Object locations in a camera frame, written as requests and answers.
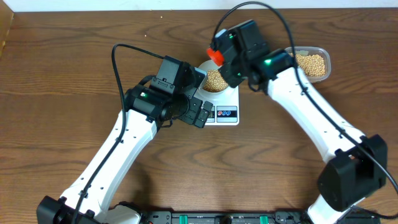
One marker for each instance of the soybeans pile in container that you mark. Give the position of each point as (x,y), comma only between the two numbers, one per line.
(312,65)

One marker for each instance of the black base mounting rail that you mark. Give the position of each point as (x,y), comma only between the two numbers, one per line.
(279,216)

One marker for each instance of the red plastic measuring scoop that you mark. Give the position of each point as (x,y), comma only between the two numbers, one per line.
(216,56)

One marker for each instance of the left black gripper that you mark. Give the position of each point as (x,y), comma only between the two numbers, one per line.
(194,104)

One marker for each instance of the clear plastic soybean container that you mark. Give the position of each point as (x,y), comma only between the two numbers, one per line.
(316,51)

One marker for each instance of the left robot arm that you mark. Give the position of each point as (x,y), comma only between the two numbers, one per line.
(88,199)

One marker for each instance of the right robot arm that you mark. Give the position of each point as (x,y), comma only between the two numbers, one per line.
(355,165)

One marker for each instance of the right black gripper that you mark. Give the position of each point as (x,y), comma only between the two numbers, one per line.
(232,81)

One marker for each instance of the grey round bowl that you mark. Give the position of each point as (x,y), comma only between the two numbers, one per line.
(210,65)

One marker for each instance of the white digital kitchen scale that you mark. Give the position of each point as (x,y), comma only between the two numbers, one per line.
(225,110)

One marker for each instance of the soybeans in grey bowl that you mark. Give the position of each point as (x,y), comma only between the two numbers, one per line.
(215,82)

